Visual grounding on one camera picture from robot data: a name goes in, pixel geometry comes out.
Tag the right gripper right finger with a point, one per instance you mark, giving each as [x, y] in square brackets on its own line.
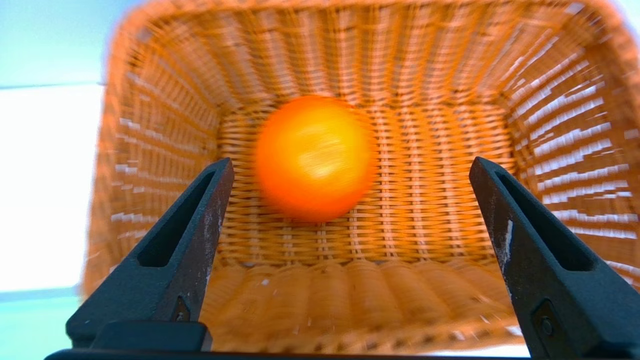
[550, 280]

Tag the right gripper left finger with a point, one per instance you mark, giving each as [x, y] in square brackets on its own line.
[175, 280]

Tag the orange fruit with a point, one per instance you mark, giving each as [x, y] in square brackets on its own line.
[315, 157]

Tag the orange wicker basket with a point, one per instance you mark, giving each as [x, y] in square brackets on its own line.
[425, 225]

